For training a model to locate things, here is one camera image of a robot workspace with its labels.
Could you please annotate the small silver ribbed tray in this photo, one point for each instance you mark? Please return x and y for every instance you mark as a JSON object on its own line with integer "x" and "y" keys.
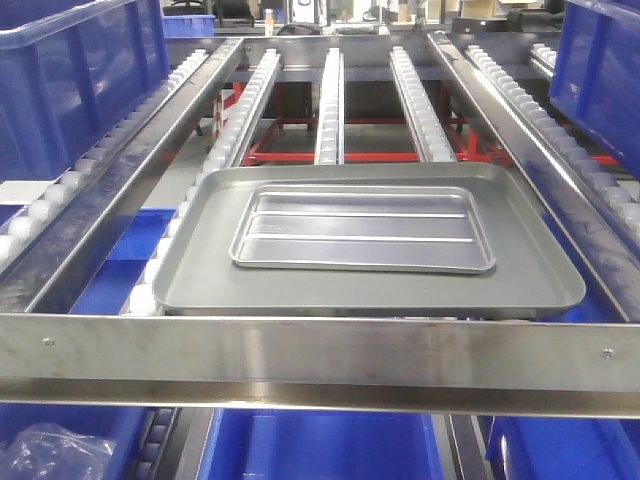
{"x": 391, "y": 228}

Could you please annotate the white roller track centre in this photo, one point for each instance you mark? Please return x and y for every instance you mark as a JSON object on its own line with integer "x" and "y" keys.
{"x": 329, "y": 146}

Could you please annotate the blue bin behind rack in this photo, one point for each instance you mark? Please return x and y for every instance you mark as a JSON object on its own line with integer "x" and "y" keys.
{"x": 189, "y": 26}

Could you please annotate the white roller track far left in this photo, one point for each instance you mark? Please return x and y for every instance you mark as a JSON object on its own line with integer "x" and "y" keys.
{"x": 22, "y": 228}

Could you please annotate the white roller track right-centre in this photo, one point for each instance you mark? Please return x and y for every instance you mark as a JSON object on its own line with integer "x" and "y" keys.
{"x": 429, "y": 139}

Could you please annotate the blue bin lower centre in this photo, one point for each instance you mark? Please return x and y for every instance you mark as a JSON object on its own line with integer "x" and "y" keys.
{"x": 321, "y": 444}

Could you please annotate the blue bin lower right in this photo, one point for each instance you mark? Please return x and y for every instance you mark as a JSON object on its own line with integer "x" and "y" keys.
{"x": 563, "y": 448}

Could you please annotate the steel flow rack frame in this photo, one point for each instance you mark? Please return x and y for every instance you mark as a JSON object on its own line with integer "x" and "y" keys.
{"x": 370, "y": 361}

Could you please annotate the blue bin upper right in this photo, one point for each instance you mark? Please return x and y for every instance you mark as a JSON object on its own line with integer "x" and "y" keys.
{"x": 596, "y": 75}

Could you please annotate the red metal frame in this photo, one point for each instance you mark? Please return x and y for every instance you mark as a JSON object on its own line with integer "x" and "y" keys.
{"x": 375, "y": 131}

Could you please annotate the white roller track right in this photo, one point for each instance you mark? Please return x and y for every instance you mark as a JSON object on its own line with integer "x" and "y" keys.
{"x": 616, "y": 197}

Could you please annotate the blue bin lower left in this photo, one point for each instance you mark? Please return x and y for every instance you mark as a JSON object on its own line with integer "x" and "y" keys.
{"x": 128, "y": 426}

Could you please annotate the large grey metal tray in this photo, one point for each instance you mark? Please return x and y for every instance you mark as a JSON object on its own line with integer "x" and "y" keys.
{"x": 533, "y": 276}

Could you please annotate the blue bin upper left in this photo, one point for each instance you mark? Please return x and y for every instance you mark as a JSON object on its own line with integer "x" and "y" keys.
{"x": 71, "y": 71}

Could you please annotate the clear plastic bag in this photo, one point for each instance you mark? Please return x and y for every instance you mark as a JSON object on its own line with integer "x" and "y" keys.
{"x": 50, "y": 451}

